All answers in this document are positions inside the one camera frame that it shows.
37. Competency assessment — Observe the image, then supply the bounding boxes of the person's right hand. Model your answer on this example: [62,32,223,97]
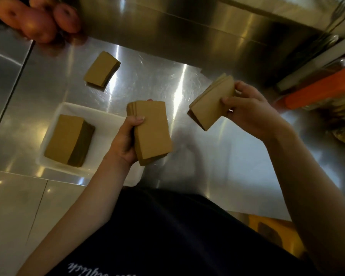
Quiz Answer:
[221,80,291,143]

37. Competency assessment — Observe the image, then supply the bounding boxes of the person's left hand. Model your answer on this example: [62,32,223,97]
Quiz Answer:
[108,99,153,167]

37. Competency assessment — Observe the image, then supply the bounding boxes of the white plastic tray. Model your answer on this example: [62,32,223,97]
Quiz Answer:
[36,102,145,187]

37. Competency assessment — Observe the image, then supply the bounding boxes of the gathered bundle brown paper pieces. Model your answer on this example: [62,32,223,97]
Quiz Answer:
[126,100,173,166]

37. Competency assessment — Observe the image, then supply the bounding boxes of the thin bundle brown paper pieces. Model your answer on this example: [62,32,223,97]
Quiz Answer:
[187,72,236,132]

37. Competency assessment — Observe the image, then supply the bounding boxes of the small cardboard stack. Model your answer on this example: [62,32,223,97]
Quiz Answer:
[83,51,122,89]

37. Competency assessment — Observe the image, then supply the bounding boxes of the person's left forearm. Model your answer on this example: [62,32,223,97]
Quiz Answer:
[17,152,133,276]

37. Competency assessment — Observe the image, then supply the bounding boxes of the person's right forearm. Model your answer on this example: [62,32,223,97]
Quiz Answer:
[264,126,345,276]

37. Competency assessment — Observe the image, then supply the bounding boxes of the orange box at right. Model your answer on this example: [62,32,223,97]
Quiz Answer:
[284,65,345,110]

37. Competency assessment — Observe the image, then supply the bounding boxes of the white tube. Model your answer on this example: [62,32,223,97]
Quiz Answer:
[276,31,345,92]

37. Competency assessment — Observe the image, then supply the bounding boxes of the black printed shirt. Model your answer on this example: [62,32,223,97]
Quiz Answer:
[46,186,322,276]

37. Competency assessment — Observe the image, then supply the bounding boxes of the yellow stool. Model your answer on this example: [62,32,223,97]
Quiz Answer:
[248,214,307,259]

